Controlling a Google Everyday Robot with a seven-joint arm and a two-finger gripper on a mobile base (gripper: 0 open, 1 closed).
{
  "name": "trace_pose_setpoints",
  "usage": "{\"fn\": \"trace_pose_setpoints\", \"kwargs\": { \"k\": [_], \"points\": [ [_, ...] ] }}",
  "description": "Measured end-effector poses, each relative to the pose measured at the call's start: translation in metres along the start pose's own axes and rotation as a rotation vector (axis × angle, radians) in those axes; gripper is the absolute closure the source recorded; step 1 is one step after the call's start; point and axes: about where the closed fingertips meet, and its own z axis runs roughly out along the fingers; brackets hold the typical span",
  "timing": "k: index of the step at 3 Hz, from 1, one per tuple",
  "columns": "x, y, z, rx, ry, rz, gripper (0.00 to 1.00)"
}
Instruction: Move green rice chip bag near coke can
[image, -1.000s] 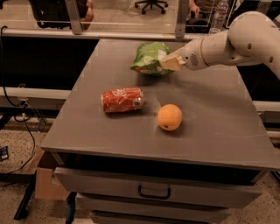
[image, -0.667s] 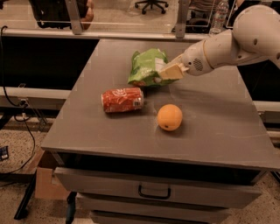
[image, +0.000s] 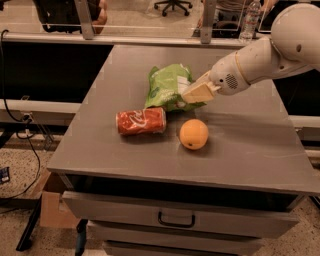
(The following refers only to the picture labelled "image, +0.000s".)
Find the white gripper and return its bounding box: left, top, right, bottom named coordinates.
left=181, top=53, right=250, bottom=104

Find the green rice chip bag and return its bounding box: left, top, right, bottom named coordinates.
left=145, top=64, right=205, bottom=112

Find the red coke can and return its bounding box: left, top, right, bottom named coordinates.
left=116, top=107, right=166, bottom=136

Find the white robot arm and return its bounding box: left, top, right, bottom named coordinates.
left=182, top=3, right=320, bottom=103

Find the orange fruit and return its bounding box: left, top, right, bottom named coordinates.
left=179, top=119, right=209, bottom=150

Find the clear plastic water bottle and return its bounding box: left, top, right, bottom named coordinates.
left=239, top=0, right=261, bottom=43

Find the seated person right background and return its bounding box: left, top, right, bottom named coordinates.
left=196, top=0, right=278, bottom=38

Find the seated person background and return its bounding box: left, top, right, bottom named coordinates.
left=196, top=0, right=278, bottom=38
left=88, top=0, right=108, bottom=34

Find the black office chair base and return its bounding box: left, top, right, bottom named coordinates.
left=153, top=0, right=193, bottom=17

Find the seated person left background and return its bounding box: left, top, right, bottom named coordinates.
left=88, top=0, right=108, bottom=34

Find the grey top drawer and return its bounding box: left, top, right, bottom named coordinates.
left=63, top=191, right=298, bottom=238

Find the grey drawer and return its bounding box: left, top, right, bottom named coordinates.
left=88, top=221, right=262, bottom=255
left=63, top=191, right=298, bottom=238

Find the grey middle drawer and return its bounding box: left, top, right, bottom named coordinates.
left=88, top=221, right=262, bottom=255

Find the cardboard box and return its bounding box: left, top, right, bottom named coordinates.
left=40, top=174, right=79, bottom=229

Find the small dark floor packet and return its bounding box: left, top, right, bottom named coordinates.
left=0, top=167, right=10, bottom=184

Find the black drawer handle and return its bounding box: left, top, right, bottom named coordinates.
left=157, top=211, right=196, bottom=229

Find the black power cable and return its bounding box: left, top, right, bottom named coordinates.
left=0, top=29, right=42, bottom=201

